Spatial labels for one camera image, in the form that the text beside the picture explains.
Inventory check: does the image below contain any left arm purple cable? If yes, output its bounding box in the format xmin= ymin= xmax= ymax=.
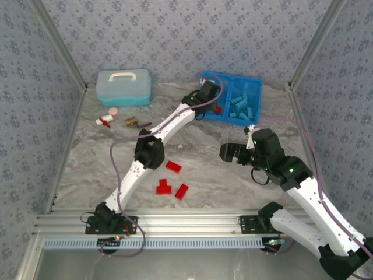
xmin=100 ymin=74 xmax=224 ymax=259

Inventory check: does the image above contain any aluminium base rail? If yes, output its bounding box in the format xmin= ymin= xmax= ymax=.
xmin=31 ymin=208 xmax=350 ymax=237

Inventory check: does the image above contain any pale slotted cable duct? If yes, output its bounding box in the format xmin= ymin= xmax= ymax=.
xmin=43 ymin=236 xmax=266 ymax=251

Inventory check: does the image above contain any aluminium frame post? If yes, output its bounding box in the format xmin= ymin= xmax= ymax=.
xmin=27 ymin=0 xmax=88 ymax=90
xmin=288 ymin=0 xmax=347 ymax=88

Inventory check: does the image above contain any teal storage box with handle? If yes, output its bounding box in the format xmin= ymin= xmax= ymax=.
xmin=95 ymin=69 xmax=152 ymax=107

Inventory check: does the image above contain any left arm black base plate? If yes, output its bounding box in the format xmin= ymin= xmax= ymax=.
xmin=85 ymin=216 xmax=138 ymax=235

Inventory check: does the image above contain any blue divided plastic bin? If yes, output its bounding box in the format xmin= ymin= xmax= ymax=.
xmin=199 ymin=71 xmax=265 ymax=127

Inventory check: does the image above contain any small black controller board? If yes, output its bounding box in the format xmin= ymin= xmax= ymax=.
xmin=97 ymin=236 xmax=122 ymax=257
xmin=263 ymin=237 xmax=288 ymax=256

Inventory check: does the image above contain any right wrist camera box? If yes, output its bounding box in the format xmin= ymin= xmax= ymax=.
xmin=245 ymin=125 xmax=255 ymax=150

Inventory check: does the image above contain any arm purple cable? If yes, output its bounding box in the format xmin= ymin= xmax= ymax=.
xmin=250 ymin=117 xmax=373 ymax=280
xmin=100 ymin=74 xmax=224 ymax=259

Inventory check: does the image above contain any aluminium lower frame bar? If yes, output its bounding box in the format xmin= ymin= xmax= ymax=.
xmin=14 ymin=236 xmax=44 ymax=280

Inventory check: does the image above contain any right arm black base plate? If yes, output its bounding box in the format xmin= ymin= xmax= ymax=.
xmin=238 ymin=215 xmax=292 ymax=235

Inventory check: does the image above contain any white valve with red handle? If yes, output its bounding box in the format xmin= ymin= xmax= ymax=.
xmin=96 ymin=114 xmax=115 ymax=128

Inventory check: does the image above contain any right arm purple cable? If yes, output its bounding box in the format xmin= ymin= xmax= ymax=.
xmin=250 ymin=117 xmax=373 ymax=280

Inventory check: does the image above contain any aluminium table side rail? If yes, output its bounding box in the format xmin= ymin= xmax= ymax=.
xmin=45 ymin=84 xmax=88 ymax=215
xmin=287 ymin=83 xmax=335 ymax=214

